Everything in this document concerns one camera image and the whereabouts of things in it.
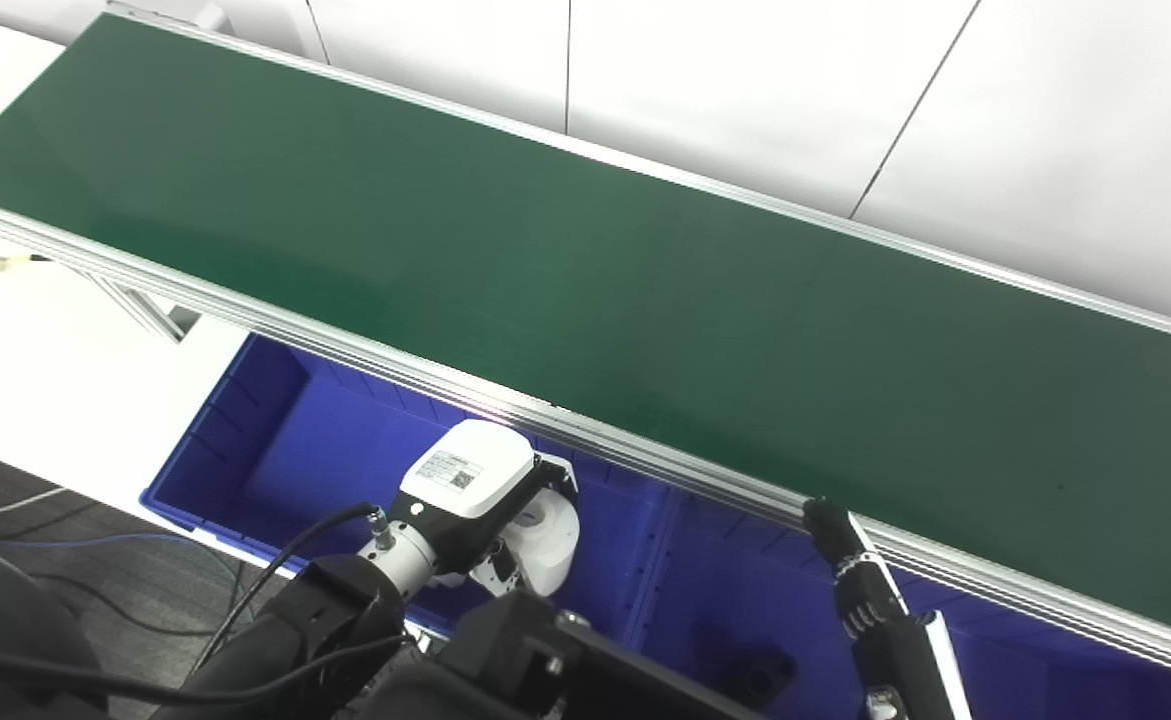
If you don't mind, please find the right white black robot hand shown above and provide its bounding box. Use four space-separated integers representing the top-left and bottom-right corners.
802 496 976 720

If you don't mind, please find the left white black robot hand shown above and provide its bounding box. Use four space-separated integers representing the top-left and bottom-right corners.
385 418 583 601

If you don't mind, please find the white round holed part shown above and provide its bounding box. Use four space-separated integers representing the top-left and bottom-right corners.
500 487 583 599

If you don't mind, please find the black robot shoulder cover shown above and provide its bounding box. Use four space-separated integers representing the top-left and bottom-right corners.
0 530 108 720

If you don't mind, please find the blue plastic bin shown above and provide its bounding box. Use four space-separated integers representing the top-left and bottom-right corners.
140 333 683 653
625 488 1171 720

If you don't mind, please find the large black part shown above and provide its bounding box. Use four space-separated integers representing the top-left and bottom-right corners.
715 648 799 707

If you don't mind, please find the green conveyor belt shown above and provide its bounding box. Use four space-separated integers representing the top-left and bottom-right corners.
0 0 1171 691
0 15 1171 646

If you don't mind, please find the black robot torso housing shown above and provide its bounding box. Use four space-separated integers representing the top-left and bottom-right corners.
353 588 768 720

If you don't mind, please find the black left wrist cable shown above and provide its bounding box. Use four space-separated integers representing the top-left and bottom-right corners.
189 502 388 677

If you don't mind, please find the blue floor cable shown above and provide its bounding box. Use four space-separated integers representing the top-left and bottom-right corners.
0 530 221 593

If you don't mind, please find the white floor cable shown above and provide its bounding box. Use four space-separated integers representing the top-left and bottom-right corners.
0 486 68 533

